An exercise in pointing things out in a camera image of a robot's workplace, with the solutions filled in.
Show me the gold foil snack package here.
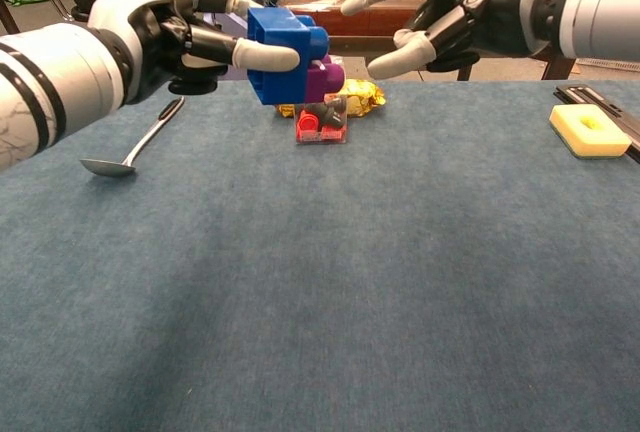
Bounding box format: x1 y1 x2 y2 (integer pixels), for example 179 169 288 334
274 77 387 119

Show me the purple building block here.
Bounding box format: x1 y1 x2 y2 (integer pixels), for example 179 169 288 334
303 54 347 105

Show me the metal ladle black handle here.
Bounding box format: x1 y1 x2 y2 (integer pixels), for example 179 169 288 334
79 95 186 178

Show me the white plastic basket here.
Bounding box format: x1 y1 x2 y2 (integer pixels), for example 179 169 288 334
573 57 640 73

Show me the clear box red black toy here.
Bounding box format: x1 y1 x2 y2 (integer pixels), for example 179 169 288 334
293 92 350 146

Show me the dark wooden table leg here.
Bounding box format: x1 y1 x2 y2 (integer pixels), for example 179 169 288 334
0 0 21 36

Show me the yellow sponge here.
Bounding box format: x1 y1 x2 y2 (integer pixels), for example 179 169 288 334
548 103 633 160

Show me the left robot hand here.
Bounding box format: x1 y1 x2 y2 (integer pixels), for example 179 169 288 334
87 0 301 106

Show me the blue building block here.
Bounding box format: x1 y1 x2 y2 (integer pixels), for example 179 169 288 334
246 5 331 107

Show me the blue felt table cover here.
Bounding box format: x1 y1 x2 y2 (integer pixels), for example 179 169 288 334
0 80 640 432

